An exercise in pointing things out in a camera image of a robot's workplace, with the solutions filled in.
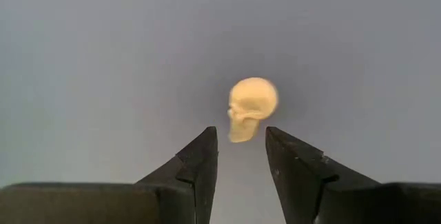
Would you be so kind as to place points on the cream plastic skull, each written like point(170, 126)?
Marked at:
point(253, 103)

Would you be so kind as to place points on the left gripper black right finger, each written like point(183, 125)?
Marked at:
point(296, 182)

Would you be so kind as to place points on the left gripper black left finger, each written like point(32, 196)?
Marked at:
point(193, 182)

